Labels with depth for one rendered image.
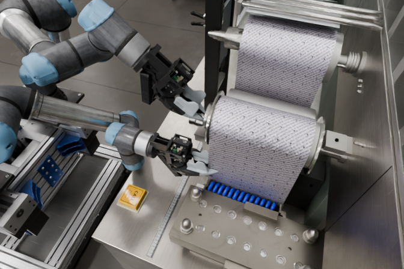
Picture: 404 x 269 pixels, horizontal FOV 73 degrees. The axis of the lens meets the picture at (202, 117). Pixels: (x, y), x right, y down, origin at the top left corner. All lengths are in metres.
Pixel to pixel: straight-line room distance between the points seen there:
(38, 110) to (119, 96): 1.79
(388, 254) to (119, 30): 0.60
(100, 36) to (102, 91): 2.15
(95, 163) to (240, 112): 1.47
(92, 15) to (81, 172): 1.47
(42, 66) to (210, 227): 0.58
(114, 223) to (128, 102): 1.73
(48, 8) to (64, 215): 1.23
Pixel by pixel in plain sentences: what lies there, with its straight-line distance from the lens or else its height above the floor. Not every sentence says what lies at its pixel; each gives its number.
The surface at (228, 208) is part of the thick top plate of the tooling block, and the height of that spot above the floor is 1.03.
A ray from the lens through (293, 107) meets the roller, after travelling 0.81.
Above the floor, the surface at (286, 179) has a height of 1.16.
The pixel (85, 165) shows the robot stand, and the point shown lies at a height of 0.21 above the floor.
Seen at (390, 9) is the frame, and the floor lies 1.46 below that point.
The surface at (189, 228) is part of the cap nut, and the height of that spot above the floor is 1.05.
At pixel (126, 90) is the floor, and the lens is 2.72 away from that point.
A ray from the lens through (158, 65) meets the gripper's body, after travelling 0.63.
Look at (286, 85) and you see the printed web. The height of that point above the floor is 1.27.
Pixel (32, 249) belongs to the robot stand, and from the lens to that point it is 1.89.
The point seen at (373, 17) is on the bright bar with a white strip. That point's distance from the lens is 0.83.
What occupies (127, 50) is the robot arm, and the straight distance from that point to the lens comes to 0.63.
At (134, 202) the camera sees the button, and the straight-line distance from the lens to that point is 0.98.
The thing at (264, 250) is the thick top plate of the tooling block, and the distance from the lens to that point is 0.81.
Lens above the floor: 1.79
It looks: 49 degrees down
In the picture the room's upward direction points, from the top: straight up
